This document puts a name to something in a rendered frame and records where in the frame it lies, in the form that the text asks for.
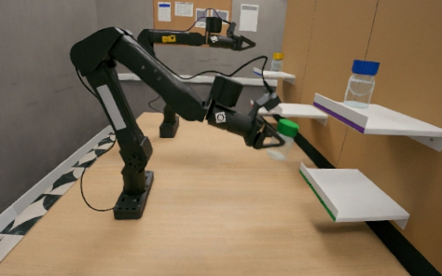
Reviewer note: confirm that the clear glass bottle with blue cap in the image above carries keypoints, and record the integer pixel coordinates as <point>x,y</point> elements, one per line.
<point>361,84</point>

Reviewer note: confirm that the tan wooden wall panel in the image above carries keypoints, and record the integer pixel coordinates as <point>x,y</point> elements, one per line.
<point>321,38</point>

